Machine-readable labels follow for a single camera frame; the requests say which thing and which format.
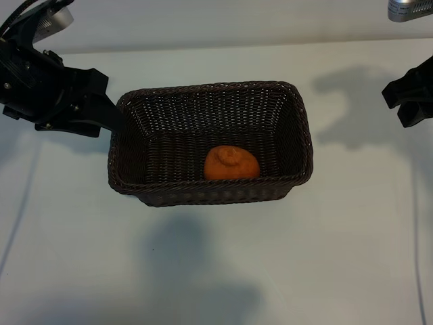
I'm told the dark brown wicker basket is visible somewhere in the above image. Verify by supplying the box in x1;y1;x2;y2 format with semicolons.
107;80;315;207

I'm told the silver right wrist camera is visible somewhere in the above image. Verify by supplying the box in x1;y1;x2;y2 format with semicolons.
386;0;433;24

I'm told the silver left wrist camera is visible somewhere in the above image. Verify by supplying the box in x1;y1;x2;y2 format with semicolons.
32;5;75;43

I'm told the black braided cable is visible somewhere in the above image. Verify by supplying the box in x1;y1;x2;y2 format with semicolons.
0;0;36;35

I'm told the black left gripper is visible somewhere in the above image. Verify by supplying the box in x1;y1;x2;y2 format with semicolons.
0;39;124;139

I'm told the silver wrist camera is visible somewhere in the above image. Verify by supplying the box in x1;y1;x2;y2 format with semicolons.
386;0;433;24
32;5;75;43

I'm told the black left camera bracket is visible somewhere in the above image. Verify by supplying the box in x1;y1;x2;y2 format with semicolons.
0;0;67;51

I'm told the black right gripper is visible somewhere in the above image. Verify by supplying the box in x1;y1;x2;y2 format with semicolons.
381;56;433;129

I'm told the orange mandarin fruit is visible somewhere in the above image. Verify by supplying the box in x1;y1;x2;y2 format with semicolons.
204;145;261;181

